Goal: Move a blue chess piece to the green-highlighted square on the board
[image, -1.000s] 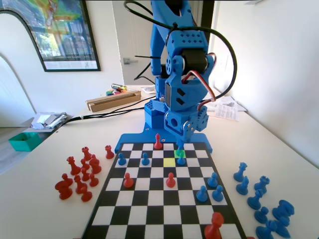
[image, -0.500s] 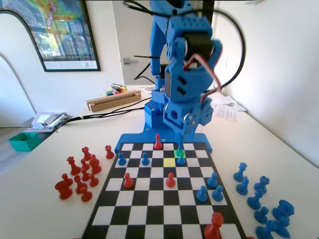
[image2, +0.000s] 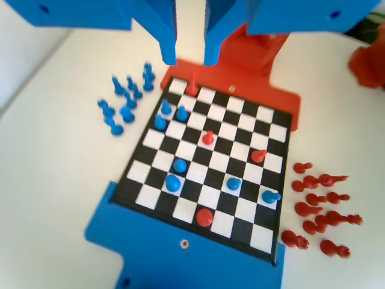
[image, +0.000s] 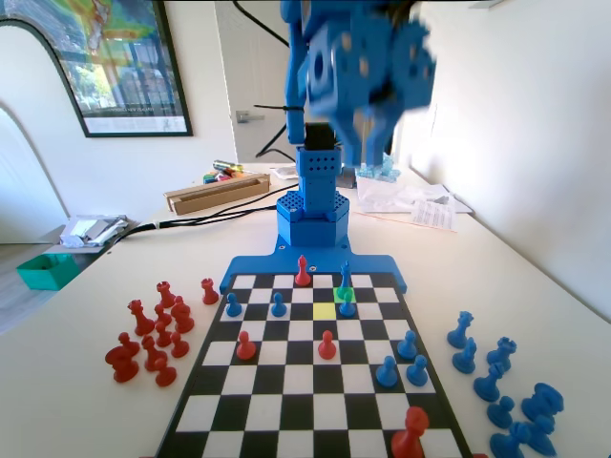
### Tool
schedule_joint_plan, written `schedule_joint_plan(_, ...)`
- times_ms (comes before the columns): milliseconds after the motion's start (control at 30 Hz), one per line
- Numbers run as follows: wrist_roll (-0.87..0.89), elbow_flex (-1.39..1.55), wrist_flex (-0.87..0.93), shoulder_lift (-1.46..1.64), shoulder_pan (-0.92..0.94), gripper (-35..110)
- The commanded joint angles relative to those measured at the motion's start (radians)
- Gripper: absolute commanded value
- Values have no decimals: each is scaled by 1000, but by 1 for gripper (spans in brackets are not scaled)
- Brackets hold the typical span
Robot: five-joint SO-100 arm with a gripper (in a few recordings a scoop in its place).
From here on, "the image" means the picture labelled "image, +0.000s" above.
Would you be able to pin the green plastic bin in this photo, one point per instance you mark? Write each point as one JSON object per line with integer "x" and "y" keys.
{"x": 45, "y": 272}

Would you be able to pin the clear plastic bag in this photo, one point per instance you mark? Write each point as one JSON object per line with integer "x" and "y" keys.
{"x": 406, "y": 195}

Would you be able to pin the long cardboard box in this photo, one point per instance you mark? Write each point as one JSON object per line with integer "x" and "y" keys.
{"x": 215, "y": 193}

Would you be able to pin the red piece bottom edge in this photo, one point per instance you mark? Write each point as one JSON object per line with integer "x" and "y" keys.
{"x": 408, "y": 439}

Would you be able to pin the red chess rook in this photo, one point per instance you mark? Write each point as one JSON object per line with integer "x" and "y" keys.
{"x": 166, "y": 296}
{"x": 210, "y": 293}

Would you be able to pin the grey tray with papers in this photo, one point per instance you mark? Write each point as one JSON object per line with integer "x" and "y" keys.
{"x": 90, "y": 231}

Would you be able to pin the white arched panel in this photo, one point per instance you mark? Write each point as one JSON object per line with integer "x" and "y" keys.
{"x": 28, "y": 119}

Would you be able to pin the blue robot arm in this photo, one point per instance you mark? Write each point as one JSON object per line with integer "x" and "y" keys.
{"x": 317, "y": 191}

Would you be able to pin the blue board mounting plate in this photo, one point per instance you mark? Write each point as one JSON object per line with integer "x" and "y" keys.
{"x": 258, "y": 264}

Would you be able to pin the blue chess bishop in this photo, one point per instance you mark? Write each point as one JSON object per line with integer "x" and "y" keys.
{"x": 541, "y": 439}
{"x": 488, "y": 386}

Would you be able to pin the red chess pawn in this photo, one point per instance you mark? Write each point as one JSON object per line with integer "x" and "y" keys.
{"x": 162, "y": 317}
{"x": 163, "y": 338}
{"x": 326, "y": 347}
{"x": 179, "y": 348}
{"x": 184, "y": 324}
{"x": 126, "y": 343}
{"x": 246, "y": 348}
{"x": 165, "y": 377}

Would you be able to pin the white paper sheet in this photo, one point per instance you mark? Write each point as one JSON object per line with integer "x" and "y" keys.
{"x": 282, "y": 172}

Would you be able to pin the blue chess queen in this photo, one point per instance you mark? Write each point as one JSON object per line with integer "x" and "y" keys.
{"x": 459, "y": 336}

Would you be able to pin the white door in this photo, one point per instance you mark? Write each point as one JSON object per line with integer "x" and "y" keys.
{"x": 248, "y": 71}

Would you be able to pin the blue chess pawn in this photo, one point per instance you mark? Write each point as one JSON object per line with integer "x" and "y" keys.
{"x": 386, "y": 374}
{"x": 233, "y": 307}
{"x": 347, "y": 307}
{"x": 407, "y": 347}
{"x": 278, "y": 307}
{"x": 417, "y": 373}
{"x": 500, "y": 414}

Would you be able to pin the colourful marker set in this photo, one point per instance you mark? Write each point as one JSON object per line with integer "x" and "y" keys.
{"x": 212, "y": 179}

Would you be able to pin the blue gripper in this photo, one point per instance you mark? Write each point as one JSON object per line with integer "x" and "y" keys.
{"x": 368, "y": 141}

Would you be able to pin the yellow green highlighter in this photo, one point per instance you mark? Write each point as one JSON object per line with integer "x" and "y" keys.
{"x": 228, "y": 167}

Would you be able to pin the pale blue printed parts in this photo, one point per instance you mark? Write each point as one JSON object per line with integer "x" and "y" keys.
{"x": 379, "y": 171}

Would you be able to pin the printed paper leaflet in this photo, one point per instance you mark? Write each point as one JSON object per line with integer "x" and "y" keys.
{"x": 434, "y": 215}

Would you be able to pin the black and white chessboard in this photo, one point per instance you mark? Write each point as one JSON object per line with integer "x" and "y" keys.
{"x": 305, "y": 381}

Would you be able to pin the black framed map poster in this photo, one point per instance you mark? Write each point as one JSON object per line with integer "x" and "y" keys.
{"x": 129, "y": 71}

